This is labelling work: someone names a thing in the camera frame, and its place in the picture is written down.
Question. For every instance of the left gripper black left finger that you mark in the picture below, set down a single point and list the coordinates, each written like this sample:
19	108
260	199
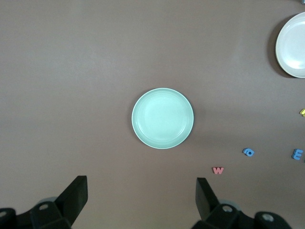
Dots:
71	202

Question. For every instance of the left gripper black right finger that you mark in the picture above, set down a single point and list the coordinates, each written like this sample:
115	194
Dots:
206	202

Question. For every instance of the red foam letter w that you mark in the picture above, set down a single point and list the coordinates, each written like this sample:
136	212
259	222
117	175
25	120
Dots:
218	170

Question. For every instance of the blue letter E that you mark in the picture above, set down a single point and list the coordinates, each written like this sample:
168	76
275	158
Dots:
249	152

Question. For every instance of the blue foam letter m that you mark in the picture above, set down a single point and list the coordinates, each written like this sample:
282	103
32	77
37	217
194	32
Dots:
297	155

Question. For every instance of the green plate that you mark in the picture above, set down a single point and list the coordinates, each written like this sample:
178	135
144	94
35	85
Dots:
162	118

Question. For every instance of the beige plate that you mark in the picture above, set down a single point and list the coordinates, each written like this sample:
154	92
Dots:
294	45

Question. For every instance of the brown table cover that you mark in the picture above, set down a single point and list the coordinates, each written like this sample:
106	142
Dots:
71	83

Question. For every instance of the yellow foam small letter h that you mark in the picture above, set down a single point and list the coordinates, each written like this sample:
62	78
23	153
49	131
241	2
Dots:
303	112

